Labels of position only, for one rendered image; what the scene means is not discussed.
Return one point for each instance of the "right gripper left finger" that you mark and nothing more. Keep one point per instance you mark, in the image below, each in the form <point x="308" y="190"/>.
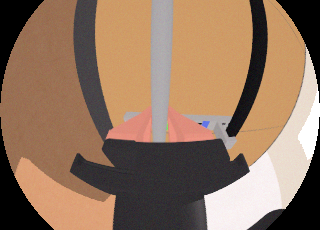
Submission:
<point x="134" y="128"/>

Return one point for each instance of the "large brown wooden panel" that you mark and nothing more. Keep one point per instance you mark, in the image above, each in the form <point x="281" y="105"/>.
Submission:
<point x="211" y="51"/>

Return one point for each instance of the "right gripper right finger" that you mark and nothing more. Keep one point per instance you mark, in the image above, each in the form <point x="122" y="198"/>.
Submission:
<point x="186" y="129"/>

